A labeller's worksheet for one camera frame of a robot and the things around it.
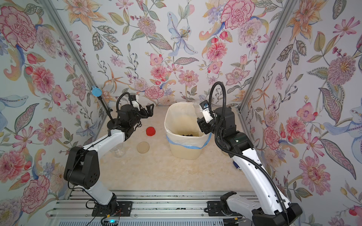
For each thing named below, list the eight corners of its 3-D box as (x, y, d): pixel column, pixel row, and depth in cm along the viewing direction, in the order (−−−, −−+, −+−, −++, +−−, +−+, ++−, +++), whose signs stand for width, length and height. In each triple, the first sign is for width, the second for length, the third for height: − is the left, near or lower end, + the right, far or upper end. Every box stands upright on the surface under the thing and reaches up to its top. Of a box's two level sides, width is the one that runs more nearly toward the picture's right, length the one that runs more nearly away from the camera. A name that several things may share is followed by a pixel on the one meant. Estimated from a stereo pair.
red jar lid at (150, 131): (145, 136, 107) (145, 134, 105) (147, 127, 112) (146, 126, 110) (155, 136, 107) (154, 134, 105) (156, 128, 112) (155, 126, 110)
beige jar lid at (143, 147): (136, 153, 98) (135, 152, 96) (138, 142, 103) (138, 141, 101) (148, 153, 98) (148, 152, 96) (150, 142, 103) (149, 141, 101)
